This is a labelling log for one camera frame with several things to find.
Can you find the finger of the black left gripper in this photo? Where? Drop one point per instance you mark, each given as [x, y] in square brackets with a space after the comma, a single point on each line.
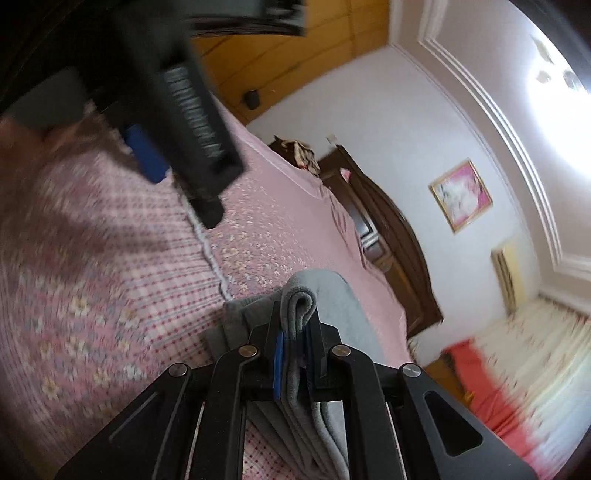
[151, 163]
[209, 209]

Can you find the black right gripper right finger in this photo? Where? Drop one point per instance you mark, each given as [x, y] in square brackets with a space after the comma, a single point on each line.
[329, 376]

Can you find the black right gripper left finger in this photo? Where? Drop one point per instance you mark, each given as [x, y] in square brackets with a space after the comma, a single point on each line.
[265, 373]

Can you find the grey sweat pants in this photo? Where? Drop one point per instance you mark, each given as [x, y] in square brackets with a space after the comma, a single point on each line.
[310, 436]

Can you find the person's left hand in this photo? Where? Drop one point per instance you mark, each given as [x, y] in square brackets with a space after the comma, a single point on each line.
[21, 142]

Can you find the cluttered dark nightstand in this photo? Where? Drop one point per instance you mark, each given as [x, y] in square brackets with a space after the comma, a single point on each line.
[297, 153]

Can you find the pink floral bedspread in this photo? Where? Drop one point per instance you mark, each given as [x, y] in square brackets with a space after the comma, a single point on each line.
[107, 278]

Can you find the wooden wardrobe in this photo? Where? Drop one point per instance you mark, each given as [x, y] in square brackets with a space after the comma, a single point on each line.
[338, 31]

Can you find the dark wooden headboard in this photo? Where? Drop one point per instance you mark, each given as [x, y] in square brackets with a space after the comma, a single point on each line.
[388, 239]

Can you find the red and cream blanket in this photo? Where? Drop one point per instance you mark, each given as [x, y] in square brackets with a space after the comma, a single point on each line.
[528, 378]

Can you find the framed wedding photo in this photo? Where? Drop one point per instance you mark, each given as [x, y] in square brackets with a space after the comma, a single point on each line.
[461, 195]

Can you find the wall air conditioner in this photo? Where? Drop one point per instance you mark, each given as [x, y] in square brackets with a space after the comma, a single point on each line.
[505, 260]

